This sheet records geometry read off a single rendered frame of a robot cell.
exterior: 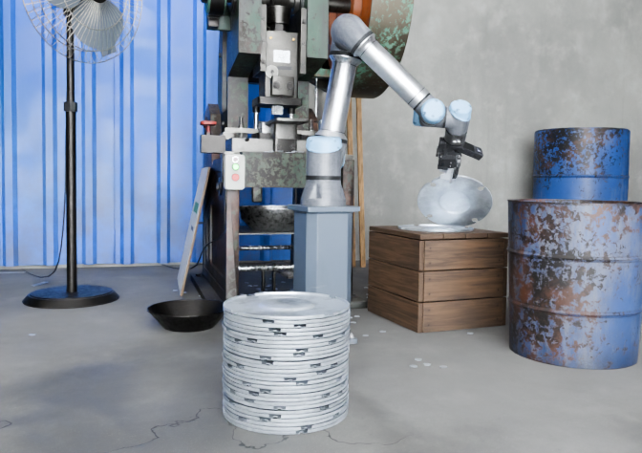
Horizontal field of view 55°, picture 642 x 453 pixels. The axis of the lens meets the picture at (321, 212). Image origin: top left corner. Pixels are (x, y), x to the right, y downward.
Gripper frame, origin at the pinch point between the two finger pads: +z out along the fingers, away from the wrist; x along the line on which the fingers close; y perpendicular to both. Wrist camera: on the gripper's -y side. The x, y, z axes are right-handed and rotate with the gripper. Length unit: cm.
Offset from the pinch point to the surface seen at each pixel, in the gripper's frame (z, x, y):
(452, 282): 15.0, 37.0, 1.9
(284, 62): -11, -59, 68
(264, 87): -5, -50, 76
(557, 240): -28, 52, -20
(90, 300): 47, 27, 145
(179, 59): 47, -146, 140
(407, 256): 10.4, 29.3, 17.8
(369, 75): -9, -54, 31
